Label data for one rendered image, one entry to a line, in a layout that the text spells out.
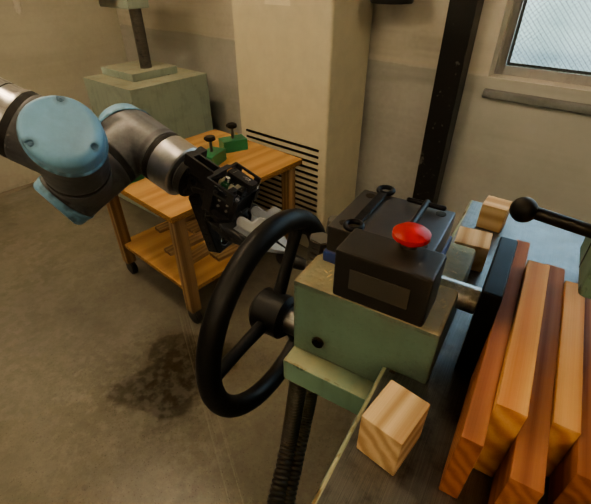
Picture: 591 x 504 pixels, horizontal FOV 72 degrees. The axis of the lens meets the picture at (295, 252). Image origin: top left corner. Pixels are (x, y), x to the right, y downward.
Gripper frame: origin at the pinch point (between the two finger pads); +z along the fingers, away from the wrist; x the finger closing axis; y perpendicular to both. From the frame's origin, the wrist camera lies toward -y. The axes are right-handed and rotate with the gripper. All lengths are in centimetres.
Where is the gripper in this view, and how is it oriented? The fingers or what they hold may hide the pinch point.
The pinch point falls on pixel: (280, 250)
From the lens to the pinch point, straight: 64.4
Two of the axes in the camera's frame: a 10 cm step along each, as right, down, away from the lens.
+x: 5.2, -5.0, 7.0
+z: 8.0, 5.6, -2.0
